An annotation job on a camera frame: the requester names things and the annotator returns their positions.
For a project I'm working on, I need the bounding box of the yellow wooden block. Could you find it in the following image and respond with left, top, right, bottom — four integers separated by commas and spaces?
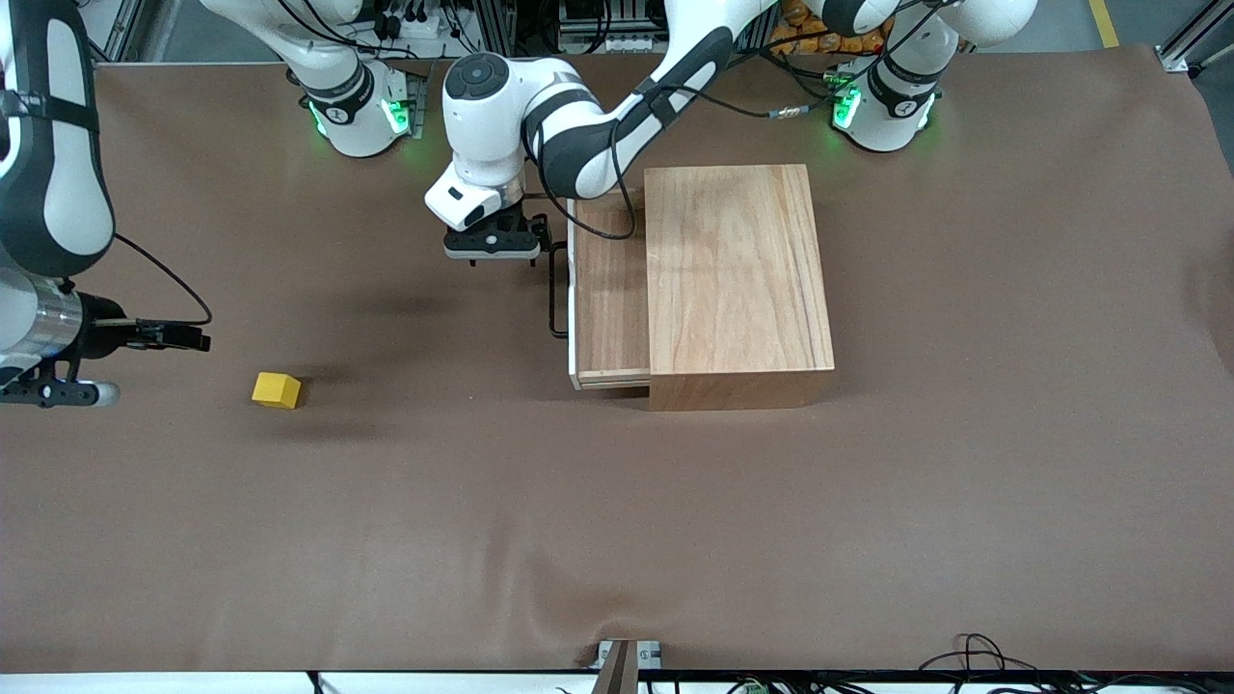
252, 372, 303, 410

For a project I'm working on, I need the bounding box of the wooden drawer with black handle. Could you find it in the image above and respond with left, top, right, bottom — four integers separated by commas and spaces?
547, 188, 653, 392

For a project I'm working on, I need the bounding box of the wooden drawer cabinet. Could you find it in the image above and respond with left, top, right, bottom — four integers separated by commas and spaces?
644, 164, 836, 413

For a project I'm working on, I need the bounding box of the white power strip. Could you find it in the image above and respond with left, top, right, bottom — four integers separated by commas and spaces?
357, 5, 483, 59

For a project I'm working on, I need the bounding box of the brown table cloth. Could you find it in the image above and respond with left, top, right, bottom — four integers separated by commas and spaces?
0, 43, 1234, 674

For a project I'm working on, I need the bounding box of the orange packet pile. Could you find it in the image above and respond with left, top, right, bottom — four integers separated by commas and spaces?
771, 0, 893, 57

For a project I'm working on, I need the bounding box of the metal table clamp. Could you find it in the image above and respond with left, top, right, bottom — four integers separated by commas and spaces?
590, 638, 664, 694

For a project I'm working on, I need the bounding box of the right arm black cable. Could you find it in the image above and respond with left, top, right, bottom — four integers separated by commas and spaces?
114, 233, 214, 326

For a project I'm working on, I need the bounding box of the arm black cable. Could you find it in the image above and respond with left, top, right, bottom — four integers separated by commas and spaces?
521, 82, 734, 241
114, 233, 214, 326

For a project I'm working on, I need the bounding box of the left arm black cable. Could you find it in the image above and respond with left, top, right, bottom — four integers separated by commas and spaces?
521, 82, 734, 241

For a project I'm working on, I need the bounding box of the black equipment with cables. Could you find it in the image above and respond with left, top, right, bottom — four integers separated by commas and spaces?
557, 0, 668, 55

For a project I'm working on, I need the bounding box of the black cable with metal connector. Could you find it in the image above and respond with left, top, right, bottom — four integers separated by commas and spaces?
675, 53, 869, 122

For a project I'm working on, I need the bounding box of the aluminium frame rail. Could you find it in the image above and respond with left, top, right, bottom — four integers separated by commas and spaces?
82, 0, 184, 64

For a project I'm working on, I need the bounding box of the black cable tangle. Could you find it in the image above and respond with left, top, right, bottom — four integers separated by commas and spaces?
916, 631, 1071, 694

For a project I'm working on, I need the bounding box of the aluminium profile post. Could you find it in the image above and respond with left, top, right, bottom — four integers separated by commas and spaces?
1157, 0, 1234, 76

